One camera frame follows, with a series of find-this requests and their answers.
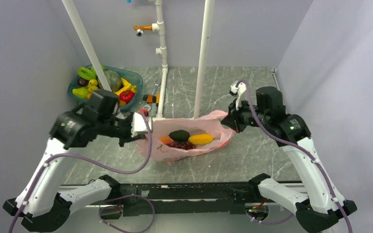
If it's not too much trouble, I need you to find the yellow banana bunch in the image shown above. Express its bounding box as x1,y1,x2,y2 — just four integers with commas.
86,79,99,100

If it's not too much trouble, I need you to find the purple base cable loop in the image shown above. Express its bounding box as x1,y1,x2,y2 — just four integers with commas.
98,194,156,233

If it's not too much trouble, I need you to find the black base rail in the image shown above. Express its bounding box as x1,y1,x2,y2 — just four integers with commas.
94,182,264,216

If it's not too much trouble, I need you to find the white left slanted pole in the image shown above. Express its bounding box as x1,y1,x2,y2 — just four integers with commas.
62,0,111,91

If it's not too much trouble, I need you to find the teal fruit basket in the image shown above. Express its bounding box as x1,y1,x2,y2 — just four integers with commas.
67,66,144,113

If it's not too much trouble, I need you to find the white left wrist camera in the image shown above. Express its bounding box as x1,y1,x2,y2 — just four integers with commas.
131,113,153,137

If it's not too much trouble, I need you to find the dark plum fake fruit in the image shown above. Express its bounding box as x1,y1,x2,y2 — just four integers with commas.
76,77,89,87

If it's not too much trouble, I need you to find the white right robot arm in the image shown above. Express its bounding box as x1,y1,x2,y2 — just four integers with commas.
221,81,357,233

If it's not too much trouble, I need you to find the green melon fake fruit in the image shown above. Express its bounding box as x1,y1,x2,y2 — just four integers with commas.
104,70,122,92

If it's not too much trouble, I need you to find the dark red grape bunch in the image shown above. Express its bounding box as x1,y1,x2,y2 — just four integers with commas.
167,141,196,150

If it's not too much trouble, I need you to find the pink peach-print plastic bag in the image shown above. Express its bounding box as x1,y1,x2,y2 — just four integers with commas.
136,110,235,164

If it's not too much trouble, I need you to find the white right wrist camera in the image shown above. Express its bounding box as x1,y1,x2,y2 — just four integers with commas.
230,81,247,110

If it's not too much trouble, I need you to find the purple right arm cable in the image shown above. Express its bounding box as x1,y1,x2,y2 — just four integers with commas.
236,80,354,233

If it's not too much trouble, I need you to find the peach fake fruit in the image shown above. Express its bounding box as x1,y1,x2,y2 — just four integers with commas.
159,135,174,145

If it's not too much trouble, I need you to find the yellow banana in basket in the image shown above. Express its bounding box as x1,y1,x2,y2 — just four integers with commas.
115,78,137,96

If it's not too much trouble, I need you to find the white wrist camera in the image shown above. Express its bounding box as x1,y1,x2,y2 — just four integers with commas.
131,113,153,137
230,81,247,110

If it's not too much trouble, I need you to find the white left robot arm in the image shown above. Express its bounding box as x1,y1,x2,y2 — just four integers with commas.
3,89,153,233

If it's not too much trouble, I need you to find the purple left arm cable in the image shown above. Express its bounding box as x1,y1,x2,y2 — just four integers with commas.
8,112,153,233

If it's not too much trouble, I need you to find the yellow corn cob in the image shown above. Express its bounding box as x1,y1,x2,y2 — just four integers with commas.
188,133,214,145

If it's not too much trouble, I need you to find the orange faucet valve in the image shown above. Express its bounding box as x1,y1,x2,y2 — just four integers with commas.
133,25,153,37

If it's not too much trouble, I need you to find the dark green avocado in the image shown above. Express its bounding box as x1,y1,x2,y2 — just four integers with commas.
169,130,190,142

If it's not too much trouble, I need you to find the silver wrench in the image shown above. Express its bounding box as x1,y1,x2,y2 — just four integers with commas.
143,83,160,112

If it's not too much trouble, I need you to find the green banana bunch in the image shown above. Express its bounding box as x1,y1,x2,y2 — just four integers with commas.
77,67,97,81

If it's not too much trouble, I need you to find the green mango fake fruit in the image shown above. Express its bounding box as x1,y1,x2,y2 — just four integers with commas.
71,87,91,99

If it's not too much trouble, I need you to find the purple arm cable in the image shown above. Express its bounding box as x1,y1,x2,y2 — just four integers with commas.
8,112,153,233
236,80,354,233

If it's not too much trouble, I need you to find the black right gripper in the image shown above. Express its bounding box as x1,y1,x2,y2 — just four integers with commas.
221,96,270,133

